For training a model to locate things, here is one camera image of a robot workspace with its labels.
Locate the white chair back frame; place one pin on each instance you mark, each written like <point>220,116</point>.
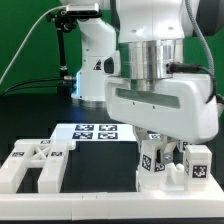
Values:
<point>49,155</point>

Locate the white U-shaped obstacle frame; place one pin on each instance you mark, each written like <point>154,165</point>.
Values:
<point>175,203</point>

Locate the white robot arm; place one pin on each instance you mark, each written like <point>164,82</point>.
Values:
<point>133,64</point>

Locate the grey camera on stand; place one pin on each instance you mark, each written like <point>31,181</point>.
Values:
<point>84,11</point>

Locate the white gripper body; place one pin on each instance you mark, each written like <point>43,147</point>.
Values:
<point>180,107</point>

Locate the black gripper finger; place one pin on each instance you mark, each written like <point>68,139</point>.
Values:
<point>165,150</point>
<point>140,134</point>

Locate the white base tag plate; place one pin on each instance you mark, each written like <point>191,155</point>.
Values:
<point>94,132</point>

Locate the black camera stand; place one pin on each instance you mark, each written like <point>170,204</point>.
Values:
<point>64,23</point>

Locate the white chair seat plate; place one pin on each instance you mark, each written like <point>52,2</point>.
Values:
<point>170,178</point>

